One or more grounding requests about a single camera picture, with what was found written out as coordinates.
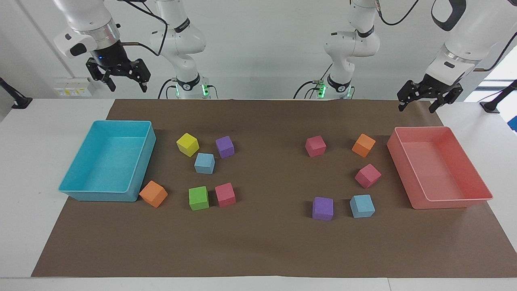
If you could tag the blue block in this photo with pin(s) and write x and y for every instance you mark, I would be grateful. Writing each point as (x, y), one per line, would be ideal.
(204, 163)
(362, 205)

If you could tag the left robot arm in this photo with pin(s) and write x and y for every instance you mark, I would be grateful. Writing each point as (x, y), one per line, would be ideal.
(351, 44)

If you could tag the green block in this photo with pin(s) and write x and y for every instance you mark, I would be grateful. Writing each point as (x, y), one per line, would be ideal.
(198, 198)

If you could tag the black stand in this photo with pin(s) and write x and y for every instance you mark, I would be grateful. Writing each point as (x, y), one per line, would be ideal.
(499, 99)
(16, 99)

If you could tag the pink plastic bin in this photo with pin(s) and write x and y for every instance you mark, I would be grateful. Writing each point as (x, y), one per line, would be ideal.
(438, 167)

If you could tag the white wall socket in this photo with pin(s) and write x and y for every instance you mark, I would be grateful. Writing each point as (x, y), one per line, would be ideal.
(72, 88)

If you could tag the orange block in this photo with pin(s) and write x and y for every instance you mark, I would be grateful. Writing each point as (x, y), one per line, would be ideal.
(363, 145)
(153, 194)

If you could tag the purple block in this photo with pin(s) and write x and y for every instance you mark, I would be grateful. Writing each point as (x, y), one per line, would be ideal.
(322, 208)
(225, 146)

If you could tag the yellow block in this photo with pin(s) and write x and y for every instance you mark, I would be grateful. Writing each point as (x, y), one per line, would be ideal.
(188, 144)

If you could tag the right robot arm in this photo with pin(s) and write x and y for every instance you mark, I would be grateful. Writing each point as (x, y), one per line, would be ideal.
(182, 42)

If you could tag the pink block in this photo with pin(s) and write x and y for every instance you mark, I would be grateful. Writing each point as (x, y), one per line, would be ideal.
(368, 176)
(225, 195)
(315, 146)

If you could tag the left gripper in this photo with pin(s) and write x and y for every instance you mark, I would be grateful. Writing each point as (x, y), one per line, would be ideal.
(442, 89)

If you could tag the light blue plastic bin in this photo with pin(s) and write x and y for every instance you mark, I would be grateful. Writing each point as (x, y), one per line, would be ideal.
(107, 165)

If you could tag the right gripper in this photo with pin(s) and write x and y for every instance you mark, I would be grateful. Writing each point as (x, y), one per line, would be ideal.
(111, 56)

